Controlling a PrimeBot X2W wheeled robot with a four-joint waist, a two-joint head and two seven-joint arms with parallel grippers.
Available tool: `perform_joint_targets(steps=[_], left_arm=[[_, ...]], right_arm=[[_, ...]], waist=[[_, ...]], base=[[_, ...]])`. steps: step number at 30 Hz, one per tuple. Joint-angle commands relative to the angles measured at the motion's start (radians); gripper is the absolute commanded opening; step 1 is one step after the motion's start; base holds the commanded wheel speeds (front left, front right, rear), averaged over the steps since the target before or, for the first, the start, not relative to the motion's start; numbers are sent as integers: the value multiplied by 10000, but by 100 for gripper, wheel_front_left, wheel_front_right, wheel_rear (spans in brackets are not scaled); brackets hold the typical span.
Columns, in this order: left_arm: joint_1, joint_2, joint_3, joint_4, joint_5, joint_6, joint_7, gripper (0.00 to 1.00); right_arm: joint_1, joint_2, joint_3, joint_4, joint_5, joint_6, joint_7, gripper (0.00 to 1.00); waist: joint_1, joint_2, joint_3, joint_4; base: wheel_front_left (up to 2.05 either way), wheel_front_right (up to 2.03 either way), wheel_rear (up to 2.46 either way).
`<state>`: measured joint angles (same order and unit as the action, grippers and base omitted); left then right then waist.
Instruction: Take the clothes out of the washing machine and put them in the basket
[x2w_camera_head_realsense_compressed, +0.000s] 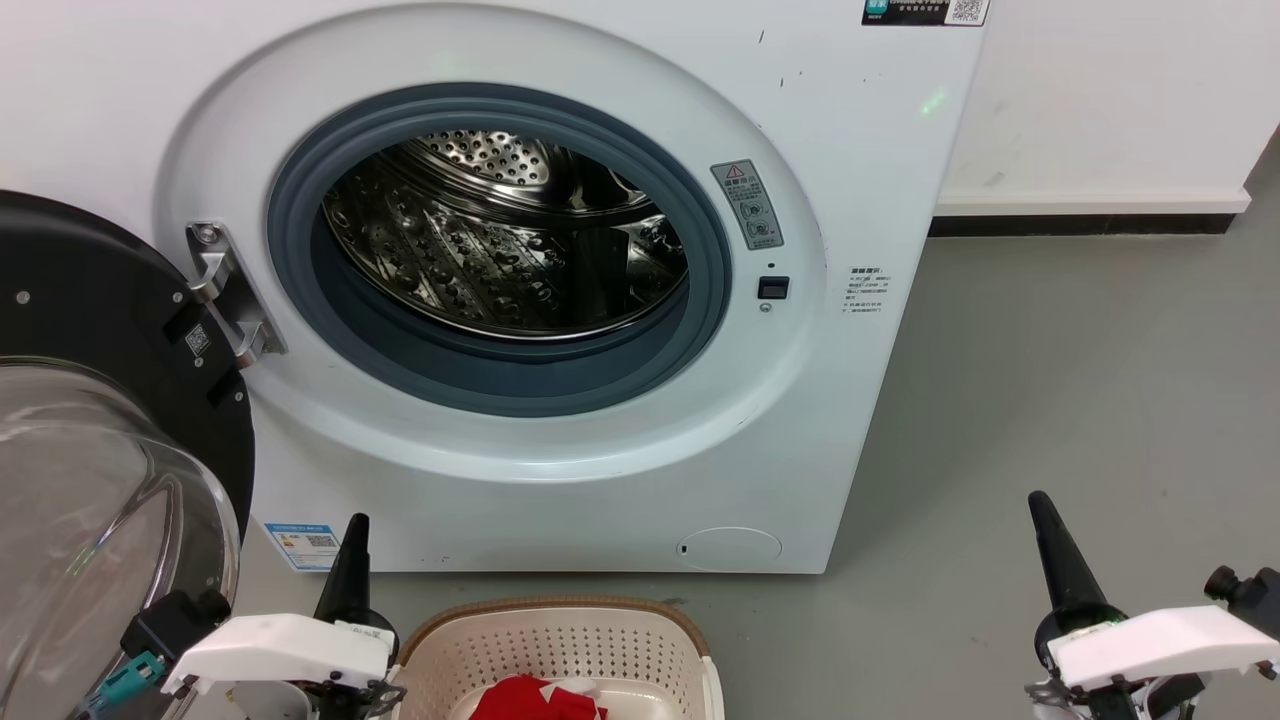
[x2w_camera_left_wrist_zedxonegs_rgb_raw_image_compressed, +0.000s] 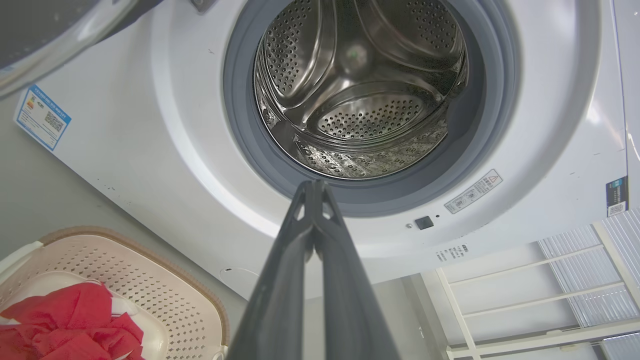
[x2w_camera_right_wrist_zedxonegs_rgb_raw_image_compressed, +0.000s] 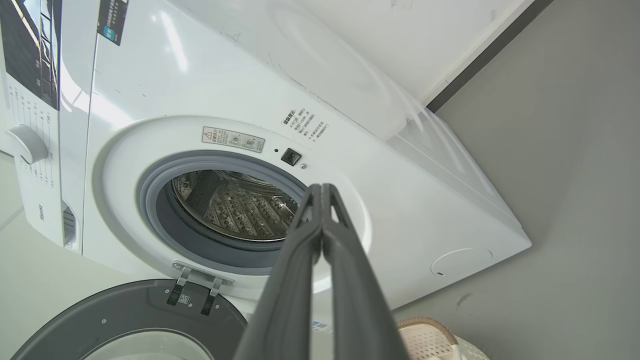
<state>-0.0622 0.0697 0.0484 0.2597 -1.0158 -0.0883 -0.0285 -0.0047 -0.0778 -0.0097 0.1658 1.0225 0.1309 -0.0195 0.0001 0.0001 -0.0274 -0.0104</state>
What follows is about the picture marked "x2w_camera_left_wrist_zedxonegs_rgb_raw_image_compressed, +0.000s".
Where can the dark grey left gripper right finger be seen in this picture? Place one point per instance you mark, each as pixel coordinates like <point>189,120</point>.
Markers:
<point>350,305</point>

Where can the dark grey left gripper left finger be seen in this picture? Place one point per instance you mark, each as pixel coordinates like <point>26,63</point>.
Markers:
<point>280,295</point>

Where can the red and white garment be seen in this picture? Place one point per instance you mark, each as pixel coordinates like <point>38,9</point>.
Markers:
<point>65,320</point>

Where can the beige perforated laundry basket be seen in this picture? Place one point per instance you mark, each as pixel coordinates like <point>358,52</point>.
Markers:
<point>165,290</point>

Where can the washing machine door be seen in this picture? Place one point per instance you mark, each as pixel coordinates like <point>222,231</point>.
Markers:
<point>45,35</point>

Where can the round white filter cover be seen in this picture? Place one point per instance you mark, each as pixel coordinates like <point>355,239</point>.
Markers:
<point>237,279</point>

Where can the black door latch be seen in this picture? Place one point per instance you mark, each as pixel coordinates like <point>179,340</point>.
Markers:
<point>424,222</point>

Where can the grey rubber door gasket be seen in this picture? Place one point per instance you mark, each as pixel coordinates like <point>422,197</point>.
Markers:
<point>245,135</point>

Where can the white warning sticker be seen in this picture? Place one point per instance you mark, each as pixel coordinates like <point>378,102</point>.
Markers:
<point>473,191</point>

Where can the perforated stainless steel drum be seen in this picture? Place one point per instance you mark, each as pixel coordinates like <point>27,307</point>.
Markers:
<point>360,110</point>

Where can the white front-load washing machine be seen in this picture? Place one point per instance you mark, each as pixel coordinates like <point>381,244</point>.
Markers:
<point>150,125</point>

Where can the white window blinds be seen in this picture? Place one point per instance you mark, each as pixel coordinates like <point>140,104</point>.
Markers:
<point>600,300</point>

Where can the dark barcode sticker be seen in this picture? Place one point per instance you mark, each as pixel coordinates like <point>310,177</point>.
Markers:
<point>616,196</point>

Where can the blue energy label sticker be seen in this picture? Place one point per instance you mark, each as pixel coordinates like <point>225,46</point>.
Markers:
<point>42,117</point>

